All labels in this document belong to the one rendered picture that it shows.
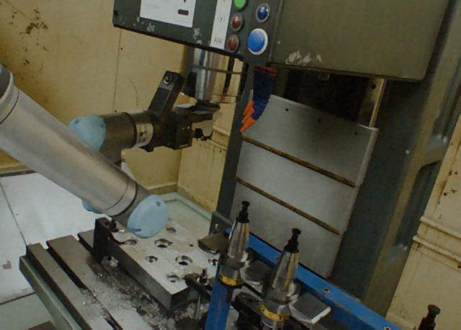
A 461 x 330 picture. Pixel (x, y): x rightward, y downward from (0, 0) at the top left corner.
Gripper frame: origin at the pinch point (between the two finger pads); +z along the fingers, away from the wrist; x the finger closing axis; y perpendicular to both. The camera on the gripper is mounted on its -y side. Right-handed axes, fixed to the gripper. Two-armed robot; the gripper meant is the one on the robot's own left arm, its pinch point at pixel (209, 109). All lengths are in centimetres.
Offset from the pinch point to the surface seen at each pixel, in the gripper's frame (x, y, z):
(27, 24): -101, -7, 2
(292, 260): 39.6, 12.5, -20.6
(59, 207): -80, 65, 3
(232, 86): 7.8, -7.4, -2.4
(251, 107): 14.7, -4.6, -3.7
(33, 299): -49, 78, -23
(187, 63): -0.9, -11.0, -8.3
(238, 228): 28.1, 12.5, -20.1
